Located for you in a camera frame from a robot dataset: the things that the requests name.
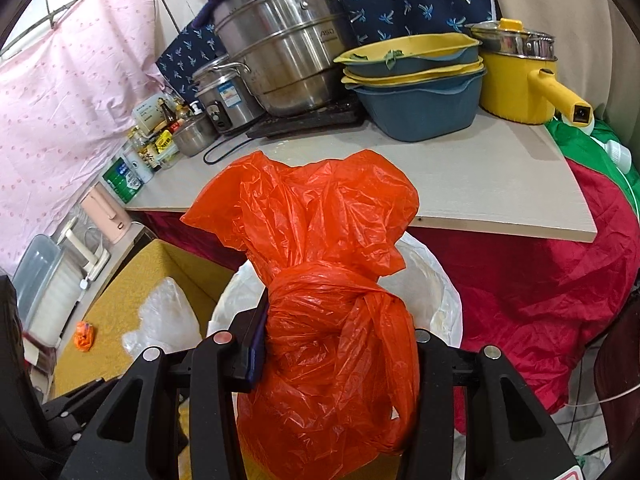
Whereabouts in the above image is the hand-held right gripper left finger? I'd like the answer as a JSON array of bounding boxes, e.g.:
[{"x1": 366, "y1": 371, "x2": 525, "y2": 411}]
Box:
[{"x1": 59, "y1": 295, "x2": 271, "y2": 480}]

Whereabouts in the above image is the black power cable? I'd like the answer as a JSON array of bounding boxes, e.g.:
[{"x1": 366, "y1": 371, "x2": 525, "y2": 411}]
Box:
[{"x1": 202, "y1": 135, "x2": 251, "y2": 165}]

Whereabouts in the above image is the white tin can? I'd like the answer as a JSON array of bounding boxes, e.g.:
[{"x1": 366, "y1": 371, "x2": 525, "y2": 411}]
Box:
[{"x1": 122, "y1": 142, "x2": 155, "y2": 183}]

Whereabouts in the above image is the white plastic bottle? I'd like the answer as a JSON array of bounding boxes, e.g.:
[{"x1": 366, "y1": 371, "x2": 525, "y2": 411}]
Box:
[{"x1": 602, "y1": 140, "x2": 636, "y2": 171}]

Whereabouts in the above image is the black induction cooktop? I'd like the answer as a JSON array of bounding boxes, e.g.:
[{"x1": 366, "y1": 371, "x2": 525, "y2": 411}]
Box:
[{"x1": 245, "y1": 97, "x2": 366, "y2": 140}]

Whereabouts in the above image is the yellow label jar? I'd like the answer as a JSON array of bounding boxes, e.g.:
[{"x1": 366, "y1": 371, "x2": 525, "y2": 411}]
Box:
[{"x1": 156, "y1": 130, "x2": 181, "y2": 163}]

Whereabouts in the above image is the cream folding stand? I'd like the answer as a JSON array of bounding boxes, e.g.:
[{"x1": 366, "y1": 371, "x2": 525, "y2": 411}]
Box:
[{"x1": 57, "y1": 220, "x2": 111, "y2": 281}]

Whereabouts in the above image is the clear plastic storage box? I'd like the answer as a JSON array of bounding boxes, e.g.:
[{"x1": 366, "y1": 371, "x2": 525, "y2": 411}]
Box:
[{"x1": 11, "y1": 234, "x2": 83, "y2": 341}]

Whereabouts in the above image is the green plastic bag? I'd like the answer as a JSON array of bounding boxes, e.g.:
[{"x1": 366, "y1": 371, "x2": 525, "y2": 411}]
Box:
[{"x1": 545, "y1": 120, "x2": 640, "y2": 191}]

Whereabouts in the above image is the red cloth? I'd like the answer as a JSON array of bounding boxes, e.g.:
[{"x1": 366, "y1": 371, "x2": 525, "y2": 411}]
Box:
[{"x1": 135, "y1": 160, "x2": 640, "y2": 416}]

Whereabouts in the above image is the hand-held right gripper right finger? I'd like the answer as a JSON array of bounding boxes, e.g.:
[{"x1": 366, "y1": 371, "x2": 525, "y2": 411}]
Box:
[{"x1": 397, "y1": 329, "x2": 581, "y2": 480}]

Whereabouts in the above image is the white cable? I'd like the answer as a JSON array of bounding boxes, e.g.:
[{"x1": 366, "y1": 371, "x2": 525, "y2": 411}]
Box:
[{"x1": 565, "y1": 385, "x2": 640, "y2": 411}]

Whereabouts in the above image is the small steel bowl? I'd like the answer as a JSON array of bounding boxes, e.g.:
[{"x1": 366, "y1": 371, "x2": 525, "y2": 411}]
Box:
[{"x1": 172, "y1": 112, "x2": 218, "y2": 157}]

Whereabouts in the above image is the small orange wrapper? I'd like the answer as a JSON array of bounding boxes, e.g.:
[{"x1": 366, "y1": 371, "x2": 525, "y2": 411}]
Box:
[{"x1": 74, "y1": 321, "x2": 97, "y2": 351}]

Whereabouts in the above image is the waste bin with white liner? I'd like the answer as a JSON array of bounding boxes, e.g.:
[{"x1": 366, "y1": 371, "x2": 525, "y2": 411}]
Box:
[{"x1": 210, "y1": 232, "x2": 466, "y2": 480}]

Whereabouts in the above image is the small steel rice cooker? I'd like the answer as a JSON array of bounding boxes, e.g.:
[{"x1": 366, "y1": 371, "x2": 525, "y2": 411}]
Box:
[{"x1": 192, "y1": 61, "x2": 266, "y2": 136}]

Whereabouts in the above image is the green label can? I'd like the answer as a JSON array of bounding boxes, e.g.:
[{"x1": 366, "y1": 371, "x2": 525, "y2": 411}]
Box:
[{"x1": 102, "y1": 156, "x2": 143, "y2": 204}]

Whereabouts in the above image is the blue yellow plastic basin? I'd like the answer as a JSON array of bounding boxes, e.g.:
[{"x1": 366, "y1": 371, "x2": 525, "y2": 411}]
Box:
[
  {"x1": 341, "y1": 57, "x2": 486, "y2": 86},
  {"x1": 334, "y1": 33, "x2": 482, "y2": 75},
  {"x1": 350, "y1": 71, "x2": 488, "y2": 142}
]

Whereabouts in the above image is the white labelled jar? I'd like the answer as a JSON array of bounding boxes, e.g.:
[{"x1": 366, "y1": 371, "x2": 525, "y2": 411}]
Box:
[{"x1": 132, "y1": 102, "x2": 166, "y2": 133}]

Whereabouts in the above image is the large steel steamer pot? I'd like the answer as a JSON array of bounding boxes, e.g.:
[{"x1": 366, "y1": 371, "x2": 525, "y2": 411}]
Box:
[{"x1": 212, "y1": 0, "x2": 357, "y2": 117}]

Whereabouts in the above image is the orange plastic bag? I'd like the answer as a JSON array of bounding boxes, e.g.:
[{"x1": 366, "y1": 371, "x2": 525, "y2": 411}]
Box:
[{"x1": 181, "y1": 150, "x2": 421, "y2": 456}]

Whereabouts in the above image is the pink dotted curtain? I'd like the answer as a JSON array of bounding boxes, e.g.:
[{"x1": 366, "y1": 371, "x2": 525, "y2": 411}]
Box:
[{"x1": 0, "y1": 0, "x2": 171, "y2": 266}]

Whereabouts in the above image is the yellow electric pot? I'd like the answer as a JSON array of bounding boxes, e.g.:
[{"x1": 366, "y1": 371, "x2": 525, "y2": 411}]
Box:
[{"x1": 465, "y1": 17, "x2": 596, "y2": 126}]

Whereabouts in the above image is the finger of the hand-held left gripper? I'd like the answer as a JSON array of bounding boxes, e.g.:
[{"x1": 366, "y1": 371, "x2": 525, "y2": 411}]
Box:
[
  {"x1": 39, "y1": 379, "x2": 120, "y2": 418},
  {"x1": 47, "y1": 402, "x2": 107, "y2": 453}
]

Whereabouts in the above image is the clear plastic bag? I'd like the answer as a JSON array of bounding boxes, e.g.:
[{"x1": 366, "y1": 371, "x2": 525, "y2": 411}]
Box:
[{"x1": 121, "y1": 277, "x2": 203, "y2": 366}]

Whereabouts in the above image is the pink kettle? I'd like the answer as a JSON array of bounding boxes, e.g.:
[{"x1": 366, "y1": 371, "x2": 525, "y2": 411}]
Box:
[{"x1": 80, "y1": 184, "x2": 132, "y2": 245}]

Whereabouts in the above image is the yellow patterned box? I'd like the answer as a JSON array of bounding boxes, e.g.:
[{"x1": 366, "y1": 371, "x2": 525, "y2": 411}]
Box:
[{"x1": 52, "y1": 239, "x2": 236, "y2": 396}]

